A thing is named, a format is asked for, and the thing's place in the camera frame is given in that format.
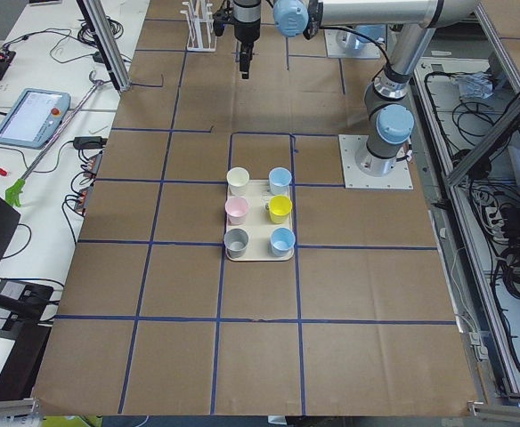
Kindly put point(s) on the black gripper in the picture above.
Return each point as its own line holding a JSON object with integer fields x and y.
{"x": 247, "y": 31}

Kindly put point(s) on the white ikea cup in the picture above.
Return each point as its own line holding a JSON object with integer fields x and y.
{"x": 237, "y": 179}

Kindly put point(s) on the light blue cup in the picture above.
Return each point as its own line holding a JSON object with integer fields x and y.
{"x": 282, "y": 241}
{"x": 279, "y": 180}

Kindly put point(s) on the pink ikea cup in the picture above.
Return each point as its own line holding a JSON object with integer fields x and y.
{"x": 236, "y": 209}

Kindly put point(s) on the yellow ikea cup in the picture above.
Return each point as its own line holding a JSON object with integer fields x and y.
{"x": 279, "y": 208}

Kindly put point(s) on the grey ikea cup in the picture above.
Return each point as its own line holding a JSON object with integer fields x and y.
{"x": 235, "y": 242}

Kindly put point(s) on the light blue cup front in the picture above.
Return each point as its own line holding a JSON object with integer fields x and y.
{"x": 282, "y": 241}

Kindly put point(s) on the cream serving tray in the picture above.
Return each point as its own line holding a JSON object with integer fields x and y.
{"x": 259, "y": 227}

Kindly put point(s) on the black power adapter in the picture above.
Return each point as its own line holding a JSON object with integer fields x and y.
{"x": 89, "y": 142}

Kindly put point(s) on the teach pendant tablet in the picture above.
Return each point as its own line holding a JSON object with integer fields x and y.
{"x": 34, "y": 118}

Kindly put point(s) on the white wire cup rack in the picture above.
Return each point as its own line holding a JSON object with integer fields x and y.
{"x": 199, "y": 17}

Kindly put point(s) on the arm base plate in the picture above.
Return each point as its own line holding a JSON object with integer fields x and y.
{"x": 361, "y": 171}
{"x": 341, "y": 44}

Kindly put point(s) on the aluminium frame post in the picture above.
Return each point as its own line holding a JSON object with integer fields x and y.
{"x": 97, "y": 21}

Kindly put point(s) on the green handled reach grabber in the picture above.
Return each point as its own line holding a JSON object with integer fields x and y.
{"x": 12, "y": 194}

